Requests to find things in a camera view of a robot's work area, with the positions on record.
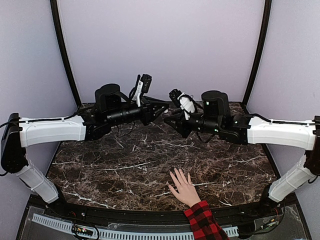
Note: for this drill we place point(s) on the black right frame post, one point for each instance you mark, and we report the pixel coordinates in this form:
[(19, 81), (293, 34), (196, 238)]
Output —
[(259, 51)]

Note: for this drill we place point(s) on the black frame post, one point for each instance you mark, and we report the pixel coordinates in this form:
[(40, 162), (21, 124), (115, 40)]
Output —
[(259, 51), (63, 51)]

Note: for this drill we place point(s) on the small green circuit board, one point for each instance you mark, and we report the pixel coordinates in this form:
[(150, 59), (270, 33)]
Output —
[(84, 231)]

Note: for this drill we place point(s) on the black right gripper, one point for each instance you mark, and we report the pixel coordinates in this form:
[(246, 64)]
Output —
[(181, 125)]

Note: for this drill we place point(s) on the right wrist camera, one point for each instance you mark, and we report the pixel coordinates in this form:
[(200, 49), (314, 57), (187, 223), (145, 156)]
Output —
[(184, 102)]

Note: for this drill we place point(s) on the black left frame post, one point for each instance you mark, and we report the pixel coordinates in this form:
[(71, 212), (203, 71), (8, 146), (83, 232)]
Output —
[(63, 51)]

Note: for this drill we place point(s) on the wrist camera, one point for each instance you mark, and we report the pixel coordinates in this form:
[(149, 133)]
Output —
[(184, 102), (141, 87)]

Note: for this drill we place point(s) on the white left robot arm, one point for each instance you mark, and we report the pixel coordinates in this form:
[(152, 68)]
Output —
[(112, 108)]

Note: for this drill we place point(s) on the red plaid sleeve forearm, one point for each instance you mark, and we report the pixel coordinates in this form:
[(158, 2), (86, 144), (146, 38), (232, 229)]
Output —
[(203, 224)]

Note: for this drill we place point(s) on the person's bare hand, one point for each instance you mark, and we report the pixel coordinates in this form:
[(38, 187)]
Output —
[(184, 191)]

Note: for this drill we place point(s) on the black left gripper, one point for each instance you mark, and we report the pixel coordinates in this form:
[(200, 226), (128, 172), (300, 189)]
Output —
[(148, 105)]

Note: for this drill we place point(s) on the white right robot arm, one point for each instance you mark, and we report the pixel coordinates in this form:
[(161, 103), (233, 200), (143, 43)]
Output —
[(214, 117)]

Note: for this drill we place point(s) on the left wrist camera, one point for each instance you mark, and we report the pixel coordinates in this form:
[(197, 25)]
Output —
[(141, 87)]

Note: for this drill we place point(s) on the grey slotted cable duct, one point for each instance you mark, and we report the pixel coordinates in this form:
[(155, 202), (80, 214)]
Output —
[(120, 231)]

